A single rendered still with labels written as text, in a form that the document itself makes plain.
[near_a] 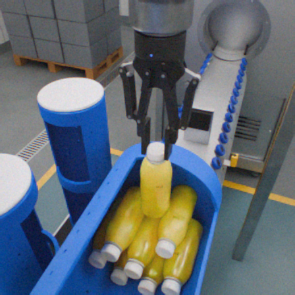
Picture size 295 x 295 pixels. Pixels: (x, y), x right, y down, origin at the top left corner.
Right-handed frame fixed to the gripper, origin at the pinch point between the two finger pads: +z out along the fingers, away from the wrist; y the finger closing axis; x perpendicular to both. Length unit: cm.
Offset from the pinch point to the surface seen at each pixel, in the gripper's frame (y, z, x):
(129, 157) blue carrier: 7.9, 10.6, -4.3
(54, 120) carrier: 56, 33, -37
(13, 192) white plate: 40.9, 28.0, 2.8
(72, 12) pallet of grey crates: 175, 54, -241
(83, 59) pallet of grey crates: 170, 106, -242
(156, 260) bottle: -3.0, 29.0, 7.5
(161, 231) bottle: -3.3, 20.5, 5.3
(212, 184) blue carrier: -11.2, 14.1, -6.2
